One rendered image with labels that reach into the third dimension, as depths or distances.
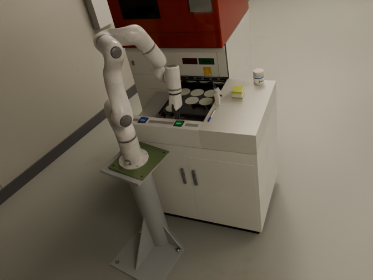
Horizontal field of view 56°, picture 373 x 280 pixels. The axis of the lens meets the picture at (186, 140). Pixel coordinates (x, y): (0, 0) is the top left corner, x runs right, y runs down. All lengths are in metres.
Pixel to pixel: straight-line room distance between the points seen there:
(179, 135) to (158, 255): 0.97
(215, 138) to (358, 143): 1.76
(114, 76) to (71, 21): 2.14
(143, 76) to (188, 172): 0.93
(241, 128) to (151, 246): 1.20
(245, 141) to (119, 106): 0.75
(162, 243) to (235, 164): 0.91
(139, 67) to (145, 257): 1.46
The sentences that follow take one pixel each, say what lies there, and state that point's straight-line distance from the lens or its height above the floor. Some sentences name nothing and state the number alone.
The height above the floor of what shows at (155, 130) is 0.92.
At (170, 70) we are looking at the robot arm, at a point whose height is 1.33.
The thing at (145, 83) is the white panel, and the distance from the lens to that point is 2.93.
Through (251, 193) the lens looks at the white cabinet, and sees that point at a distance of 2.36.
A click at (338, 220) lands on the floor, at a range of 2.88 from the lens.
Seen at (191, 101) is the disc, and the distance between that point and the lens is 2.54.
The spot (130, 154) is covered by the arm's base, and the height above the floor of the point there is 0.93.
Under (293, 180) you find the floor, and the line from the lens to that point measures 3.13.
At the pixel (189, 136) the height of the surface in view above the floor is 0.91.
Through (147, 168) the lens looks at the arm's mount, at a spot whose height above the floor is 0.82.
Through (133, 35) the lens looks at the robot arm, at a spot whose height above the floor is 1.60.
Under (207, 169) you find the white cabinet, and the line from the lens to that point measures 2.32.
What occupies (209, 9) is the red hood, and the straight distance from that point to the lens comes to 2.38.
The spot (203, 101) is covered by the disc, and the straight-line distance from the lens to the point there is 2.50.
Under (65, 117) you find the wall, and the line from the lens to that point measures 4.01.
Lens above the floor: 2.21
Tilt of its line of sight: 37 degrees down
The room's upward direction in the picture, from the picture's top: 12 degrees counter-clockwise
